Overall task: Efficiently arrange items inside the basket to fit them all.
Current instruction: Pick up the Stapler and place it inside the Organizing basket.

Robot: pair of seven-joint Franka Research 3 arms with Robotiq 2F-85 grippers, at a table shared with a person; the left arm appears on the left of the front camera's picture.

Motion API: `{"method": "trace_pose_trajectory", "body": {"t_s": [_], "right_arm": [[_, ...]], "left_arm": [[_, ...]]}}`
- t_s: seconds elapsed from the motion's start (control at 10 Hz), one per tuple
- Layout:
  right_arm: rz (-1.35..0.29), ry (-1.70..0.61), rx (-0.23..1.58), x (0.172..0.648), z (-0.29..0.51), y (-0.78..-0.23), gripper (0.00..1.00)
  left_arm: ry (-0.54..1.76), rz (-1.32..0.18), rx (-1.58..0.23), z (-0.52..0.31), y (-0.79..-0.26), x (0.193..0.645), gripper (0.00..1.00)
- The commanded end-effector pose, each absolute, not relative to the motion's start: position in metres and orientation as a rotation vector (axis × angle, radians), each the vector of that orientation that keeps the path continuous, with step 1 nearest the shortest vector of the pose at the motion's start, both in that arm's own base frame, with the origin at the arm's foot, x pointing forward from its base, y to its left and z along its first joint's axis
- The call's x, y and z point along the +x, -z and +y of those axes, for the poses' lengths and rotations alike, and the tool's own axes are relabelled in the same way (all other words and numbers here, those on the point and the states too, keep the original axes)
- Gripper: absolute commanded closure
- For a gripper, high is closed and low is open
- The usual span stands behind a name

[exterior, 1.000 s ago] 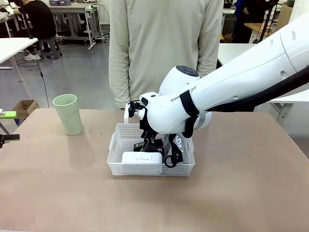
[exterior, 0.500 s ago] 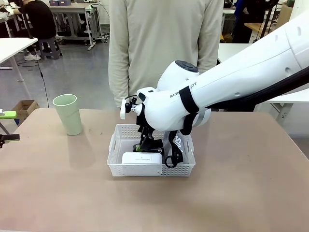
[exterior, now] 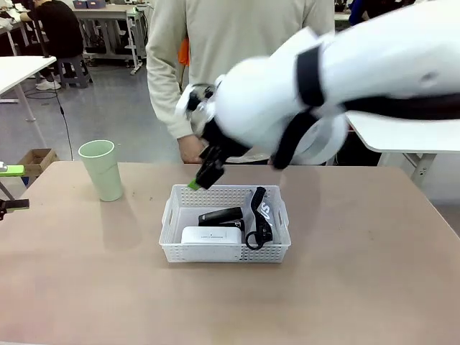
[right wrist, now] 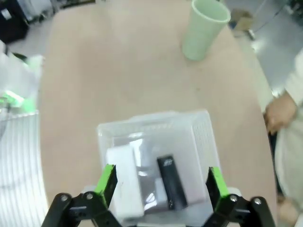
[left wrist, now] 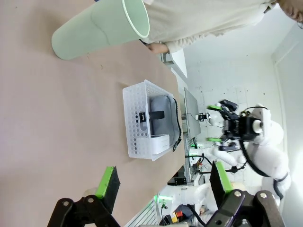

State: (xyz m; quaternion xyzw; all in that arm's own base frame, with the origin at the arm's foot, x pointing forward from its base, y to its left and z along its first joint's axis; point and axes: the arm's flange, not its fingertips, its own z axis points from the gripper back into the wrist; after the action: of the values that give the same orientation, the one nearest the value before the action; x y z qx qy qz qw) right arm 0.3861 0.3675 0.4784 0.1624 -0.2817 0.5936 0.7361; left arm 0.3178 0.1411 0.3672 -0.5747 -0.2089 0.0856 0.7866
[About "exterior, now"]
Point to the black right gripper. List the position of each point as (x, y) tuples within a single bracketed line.
[(219, 138)]

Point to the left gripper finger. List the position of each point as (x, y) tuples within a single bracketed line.
[(14, 204), (12, 170)]

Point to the black stapler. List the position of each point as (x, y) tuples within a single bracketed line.
[(223, 215)]

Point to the white power strip box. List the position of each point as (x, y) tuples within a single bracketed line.
[(212, 235)]

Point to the grey CAMPUS pouch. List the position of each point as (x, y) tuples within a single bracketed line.
[(264, 215)]

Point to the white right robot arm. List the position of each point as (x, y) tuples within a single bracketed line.
[(359, 64)]

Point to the white perforated plastic basket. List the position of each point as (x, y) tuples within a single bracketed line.
[(223, 251)]

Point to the person's right hand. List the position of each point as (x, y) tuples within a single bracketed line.
[(190, 149)]

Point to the brown cardboard box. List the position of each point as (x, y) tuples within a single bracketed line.
[(37, 160)]

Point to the pale green plastic cup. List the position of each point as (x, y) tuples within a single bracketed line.
[(102, 172)]

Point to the white table with metal legs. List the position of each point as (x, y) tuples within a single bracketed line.
[(18, 72)]

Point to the grey step stool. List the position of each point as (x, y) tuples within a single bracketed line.
[(73, 72)]

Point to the orange object behind person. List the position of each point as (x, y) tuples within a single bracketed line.
[(184, 54)]

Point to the black stand pole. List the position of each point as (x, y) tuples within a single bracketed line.
[(42, 36)]

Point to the person in beige sweater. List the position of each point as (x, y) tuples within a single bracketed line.
[(230, 36)]

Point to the seated person in black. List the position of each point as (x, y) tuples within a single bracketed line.
[(59, 32)]

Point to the grey workbench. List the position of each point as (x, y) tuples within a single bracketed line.
[(108, 21)]

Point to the blue storage bin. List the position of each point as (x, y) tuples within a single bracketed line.
[(88, 3)]

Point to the large white table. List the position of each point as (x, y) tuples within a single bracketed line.
[(406, 133)]

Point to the person in blue jacket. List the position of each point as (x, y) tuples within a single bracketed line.
[(359, 10)]

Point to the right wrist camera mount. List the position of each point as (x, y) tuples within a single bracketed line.
[(196, 102)]

